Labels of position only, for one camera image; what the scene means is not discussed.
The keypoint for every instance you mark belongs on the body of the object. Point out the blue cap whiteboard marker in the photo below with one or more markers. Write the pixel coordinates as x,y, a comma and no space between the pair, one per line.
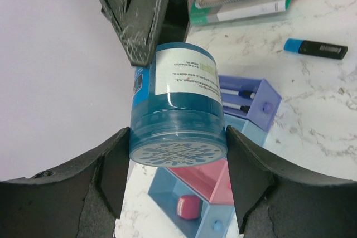
243,93

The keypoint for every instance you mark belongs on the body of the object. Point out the blue round jar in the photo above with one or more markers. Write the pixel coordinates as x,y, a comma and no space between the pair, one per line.
177,117

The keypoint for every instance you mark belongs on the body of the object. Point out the purple storage bin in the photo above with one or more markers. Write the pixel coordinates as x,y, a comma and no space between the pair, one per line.
263,107

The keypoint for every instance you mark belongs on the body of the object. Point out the light blue storage bin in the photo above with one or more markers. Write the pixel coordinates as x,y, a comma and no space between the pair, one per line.
249,129

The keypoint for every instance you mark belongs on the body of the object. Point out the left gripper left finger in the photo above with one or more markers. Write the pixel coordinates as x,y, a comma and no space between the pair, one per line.
82,197

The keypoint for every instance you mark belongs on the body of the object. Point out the pink storage bin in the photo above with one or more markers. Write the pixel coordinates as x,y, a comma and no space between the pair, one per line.
211,181

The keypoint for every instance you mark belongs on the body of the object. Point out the black tip whiteboard marker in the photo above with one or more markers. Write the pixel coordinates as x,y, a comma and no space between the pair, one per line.
242,108

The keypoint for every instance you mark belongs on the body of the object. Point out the pink eraser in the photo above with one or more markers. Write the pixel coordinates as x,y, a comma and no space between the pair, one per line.
188,207

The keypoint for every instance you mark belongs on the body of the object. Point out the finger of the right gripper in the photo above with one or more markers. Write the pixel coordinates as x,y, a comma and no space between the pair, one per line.
138,24

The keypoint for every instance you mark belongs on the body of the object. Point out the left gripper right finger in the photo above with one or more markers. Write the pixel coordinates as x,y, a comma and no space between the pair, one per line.
277,198

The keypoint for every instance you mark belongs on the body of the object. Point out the blue cap black highlighter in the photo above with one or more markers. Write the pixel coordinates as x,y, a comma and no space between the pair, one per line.
318,49

